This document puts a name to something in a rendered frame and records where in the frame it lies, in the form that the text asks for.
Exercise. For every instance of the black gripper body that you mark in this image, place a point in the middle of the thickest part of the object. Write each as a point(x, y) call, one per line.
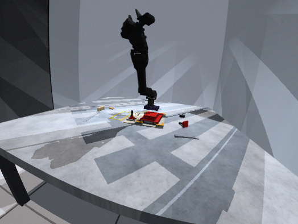
point(146, 19)

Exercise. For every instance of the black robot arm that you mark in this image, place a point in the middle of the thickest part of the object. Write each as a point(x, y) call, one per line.
point(140, 61)

